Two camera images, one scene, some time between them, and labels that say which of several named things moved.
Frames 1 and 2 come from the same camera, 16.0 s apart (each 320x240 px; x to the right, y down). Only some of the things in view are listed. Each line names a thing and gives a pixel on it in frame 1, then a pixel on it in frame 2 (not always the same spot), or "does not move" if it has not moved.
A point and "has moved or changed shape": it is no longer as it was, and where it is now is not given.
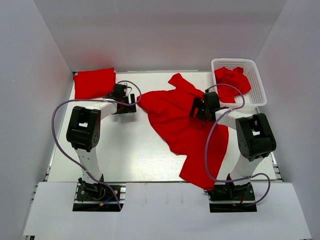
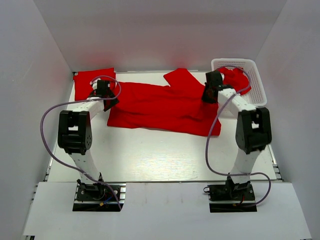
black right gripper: (198, 103) -> (205, 98)
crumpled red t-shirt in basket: (235, 77) does not move
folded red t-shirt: (94, 84) does not move
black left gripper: (129, 108) -> (113, 102)
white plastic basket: (256, 97) does not move
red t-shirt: (168, 111) has moved or changed shape
